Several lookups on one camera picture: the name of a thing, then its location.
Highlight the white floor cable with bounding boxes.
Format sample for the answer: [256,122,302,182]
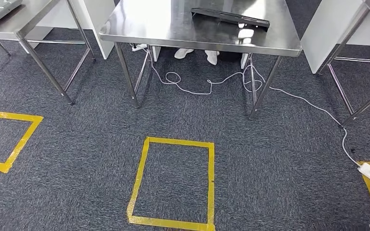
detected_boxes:
[131,44,363,167]

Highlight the white cabinet panel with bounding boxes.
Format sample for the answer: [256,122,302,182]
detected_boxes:
[19,0,116,60]
[300,0,370,75]

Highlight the black plastic panel part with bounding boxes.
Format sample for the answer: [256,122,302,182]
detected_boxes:
[190,7,271,32]

